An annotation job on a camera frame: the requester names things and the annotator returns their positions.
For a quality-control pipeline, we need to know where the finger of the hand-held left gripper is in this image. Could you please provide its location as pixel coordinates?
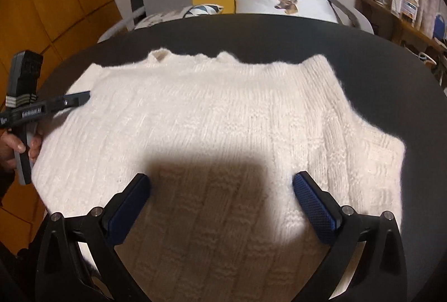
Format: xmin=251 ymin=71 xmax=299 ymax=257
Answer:
xmin=64 ymin=90 xmax=92 ymax=108

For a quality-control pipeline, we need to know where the triangle pattern pillow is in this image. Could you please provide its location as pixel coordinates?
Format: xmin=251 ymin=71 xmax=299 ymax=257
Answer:
xmin=134 ymin=3 xmax=224 ymax=30

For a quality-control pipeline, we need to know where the wooden desk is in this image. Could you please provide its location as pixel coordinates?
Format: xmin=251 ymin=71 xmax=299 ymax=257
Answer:
xmin=356 ymin=0 xmax=447 ymax=79

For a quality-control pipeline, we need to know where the person's left hand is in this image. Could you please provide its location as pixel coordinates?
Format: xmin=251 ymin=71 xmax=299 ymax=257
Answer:
xmin=0 ymin=129 xmax=43 ymax=171

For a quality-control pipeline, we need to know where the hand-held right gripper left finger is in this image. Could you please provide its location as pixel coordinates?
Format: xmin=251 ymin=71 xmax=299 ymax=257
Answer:
xmin=35 ymin=173 xmax=151 ymax=302

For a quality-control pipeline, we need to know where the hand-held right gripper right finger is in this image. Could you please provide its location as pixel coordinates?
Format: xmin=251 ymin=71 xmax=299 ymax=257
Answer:
xmin=293 ymin=172 xmax=407 ymax=302

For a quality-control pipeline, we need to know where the cream knit sweater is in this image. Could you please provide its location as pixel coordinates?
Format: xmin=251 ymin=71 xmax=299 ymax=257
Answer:
xmin=31 ymin=48 xmax=407 ymax=302

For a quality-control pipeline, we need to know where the white deer print pillow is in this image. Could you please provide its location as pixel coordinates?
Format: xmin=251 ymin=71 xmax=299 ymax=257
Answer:
xmin=234 ymin=0 xmax=339 ymax=25

